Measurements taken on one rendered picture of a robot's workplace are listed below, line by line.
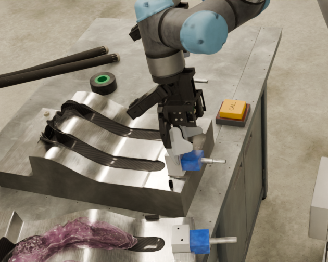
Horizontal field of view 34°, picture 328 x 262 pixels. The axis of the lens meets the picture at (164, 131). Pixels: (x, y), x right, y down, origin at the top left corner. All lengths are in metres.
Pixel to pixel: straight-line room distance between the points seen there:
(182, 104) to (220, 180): 0.30
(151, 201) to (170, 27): 0.43
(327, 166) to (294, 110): 1.75
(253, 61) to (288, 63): 1.45
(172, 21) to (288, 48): 2.35
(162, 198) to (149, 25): 0.40
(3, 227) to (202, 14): 0.60
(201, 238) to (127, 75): 0.76
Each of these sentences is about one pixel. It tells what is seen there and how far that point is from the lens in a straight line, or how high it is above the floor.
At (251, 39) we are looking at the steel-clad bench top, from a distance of 1.84.
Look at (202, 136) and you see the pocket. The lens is 1.33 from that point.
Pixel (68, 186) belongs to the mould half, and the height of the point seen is 0.85.
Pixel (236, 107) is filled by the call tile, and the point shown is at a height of 0.84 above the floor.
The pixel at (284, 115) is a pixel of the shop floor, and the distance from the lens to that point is 2.79.
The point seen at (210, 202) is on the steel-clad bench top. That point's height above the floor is 0.80.
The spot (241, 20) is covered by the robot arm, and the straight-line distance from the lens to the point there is 1.04.
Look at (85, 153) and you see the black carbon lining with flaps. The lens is 1.31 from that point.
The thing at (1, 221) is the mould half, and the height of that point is 0.91.
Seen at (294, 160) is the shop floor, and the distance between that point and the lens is 2.54.
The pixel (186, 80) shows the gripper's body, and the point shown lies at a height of 1.13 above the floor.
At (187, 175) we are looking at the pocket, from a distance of 1.26.
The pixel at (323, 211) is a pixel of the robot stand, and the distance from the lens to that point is 1.01.
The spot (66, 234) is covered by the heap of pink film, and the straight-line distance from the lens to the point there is 1.14.
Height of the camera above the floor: 1.74
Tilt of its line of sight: 39 degrees down
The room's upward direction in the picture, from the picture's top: 9 degrees counter-clockwise
